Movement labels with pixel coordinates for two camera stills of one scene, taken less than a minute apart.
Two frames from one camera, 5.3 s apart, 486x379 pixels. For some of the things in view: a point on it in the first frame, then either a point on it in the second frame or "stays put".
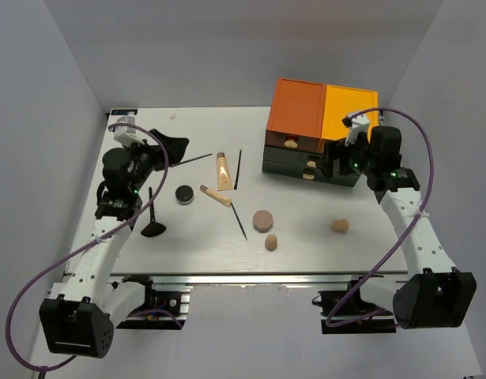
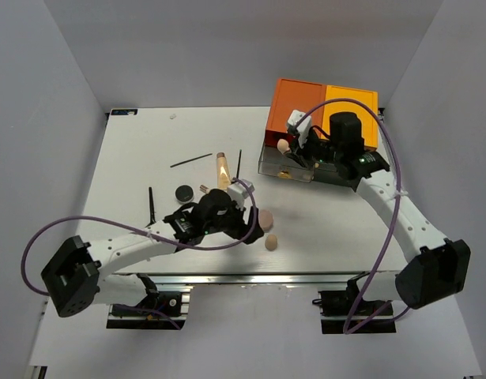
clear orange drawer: (292, 141) → (276, 164)
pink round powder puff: (262, 221) stays put
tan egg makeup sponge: (271, 242) stays put
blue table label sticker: (124, 111) stays put
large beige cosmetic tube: (223, 176) stays put
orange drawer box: (296, 115) stays put
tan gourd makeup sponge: (340, 226) → (283, 146)
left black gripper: (175, 147) → (240, 229)
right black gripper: (361, 142) → (301, 160)
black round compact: (184, 194) stays put
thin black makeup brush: (188, 160) stays put
